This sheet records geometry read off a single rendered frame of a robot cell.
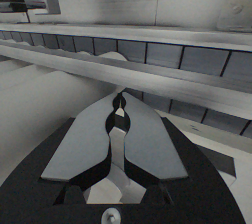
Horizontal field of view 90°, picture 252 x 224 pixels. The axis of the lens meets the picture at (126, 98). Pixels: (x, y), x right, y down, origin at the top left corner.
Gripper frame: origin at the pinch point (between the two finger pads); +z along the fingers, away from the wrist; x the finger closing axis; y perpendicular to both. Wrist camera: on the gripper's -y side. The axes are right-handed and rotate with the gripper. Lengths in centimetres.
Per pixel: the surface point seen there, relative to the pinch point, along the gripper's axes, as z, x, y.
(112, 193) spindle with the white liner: 1.7, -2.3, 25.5
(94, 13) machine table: 14.6, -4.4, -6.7
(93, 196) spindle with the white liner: 0.8, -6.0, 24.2
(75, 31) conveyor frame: 10.3, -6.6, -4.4
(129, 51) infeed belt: 5.7, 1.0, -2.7
